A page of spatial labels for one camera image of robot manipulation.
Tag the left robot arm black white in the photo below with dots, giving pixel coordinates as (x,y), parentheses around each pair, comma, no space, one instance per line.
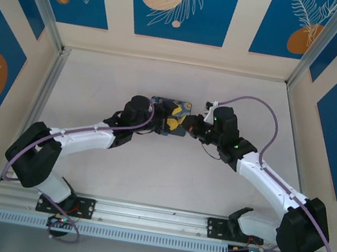
(81,138)

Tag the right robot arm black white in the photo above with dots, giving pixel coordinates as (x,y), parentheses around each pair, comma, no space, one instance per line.
(269,183)

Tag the blue poster large beige circle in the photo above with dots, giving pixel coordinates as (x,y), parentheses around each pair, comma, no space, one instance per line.
(206,25)

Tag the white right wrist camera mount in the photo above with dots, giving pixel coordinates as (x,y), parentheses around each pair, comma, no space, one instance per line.
(212,106)

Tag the aluminium side rail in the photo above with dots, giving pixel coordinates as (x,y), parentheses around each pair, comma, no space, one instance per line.
(290,105)
(48,85)

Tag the aluminium cross rail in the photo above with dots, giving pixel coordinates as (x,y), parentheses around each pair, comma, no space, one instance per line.
(152,218)

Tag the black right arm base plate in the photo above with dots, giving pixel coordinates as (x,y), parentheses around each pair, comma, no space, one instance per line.
(216,227)

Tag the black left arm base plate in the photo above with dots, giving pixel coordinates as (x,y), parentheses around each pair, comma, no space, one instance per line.
(88,208)

